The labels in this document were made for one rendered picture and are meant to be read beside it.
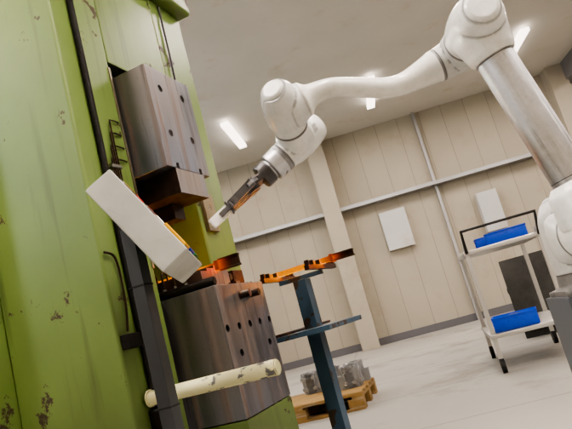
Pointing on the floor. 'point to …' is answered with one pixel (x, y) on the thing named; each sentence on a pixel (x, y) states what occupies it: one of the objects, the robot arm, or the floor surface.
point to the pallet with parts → (351, 374)
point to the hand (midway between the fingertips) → (220, 216)
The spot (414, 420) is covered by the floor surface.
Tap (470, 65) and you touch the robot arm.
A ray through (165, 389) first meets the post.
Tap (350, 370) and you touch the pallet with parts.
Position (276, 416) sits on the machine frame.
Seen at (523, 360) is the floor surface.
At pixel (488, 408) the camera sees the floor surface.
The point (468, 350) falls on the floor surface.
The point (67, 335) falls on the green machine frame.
